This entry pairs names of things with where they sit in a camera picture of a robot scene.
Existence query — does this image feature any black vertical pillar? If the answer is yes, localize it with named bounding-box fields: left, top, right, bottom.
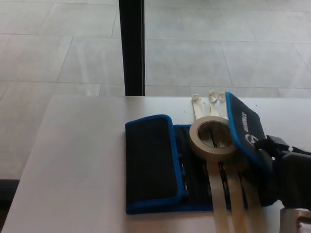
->
left=118, top=0, right=146, bottom=96

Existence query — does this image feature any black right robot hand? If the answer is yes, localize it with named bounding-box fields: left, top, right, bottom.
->
left=254, top=134, right=311, bottom=210

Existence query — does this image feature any small blue-collared precision screwdriver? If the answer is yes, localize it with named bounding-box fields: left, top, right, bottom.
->
left=178, top=152, right=190, bottom=193

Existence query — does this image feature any black blue-trimmed folding toolkit case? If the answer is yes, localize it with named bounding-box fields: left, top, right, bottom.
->
left=125, top=91, right=279, bottom=216

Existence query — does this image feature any beige masking tape roll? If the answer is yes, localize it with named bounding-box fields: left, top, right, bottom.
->
left=189, top=116, right=238, bottom=162

